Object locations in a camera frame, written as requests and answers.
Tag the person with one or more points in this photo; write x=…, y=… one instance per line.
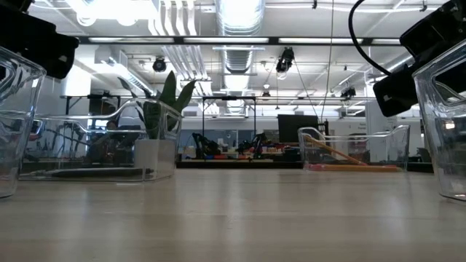
x=109, y=142

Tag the white plant pot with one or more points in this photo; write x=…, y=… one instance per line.
x=156, y=156

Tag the green succulent plant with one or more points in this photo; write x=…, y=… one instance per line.
x=171, y=98

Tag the black background frame rig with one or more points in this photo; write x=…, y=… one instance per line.
x=229, y=98

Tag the silver ventilation duct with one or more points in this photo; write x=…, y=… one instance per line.
x=238, y=58

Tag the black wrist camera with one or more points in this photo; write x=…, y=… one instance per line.
x=40, y=47
x=395, y=92

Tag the small clear plastic bin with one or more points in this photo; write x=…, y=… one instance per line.
x=364, y=149
x=91, y=153

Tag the large clear plastic bin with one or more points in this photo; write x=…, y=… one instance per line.
x=14, y=120
x=444, y=127

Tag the black ceiling camera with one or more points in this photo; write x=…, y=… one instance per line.
x=159, y=64
x=348, y=92
x=285, y=58

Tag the black monitor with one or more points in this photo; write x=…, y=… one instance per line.
x=296, y=127

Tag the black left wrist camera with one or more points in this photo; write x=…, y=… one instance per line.
x=40, y=47

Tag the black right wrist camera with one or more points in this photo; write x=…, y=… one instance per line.
x=395, y=92

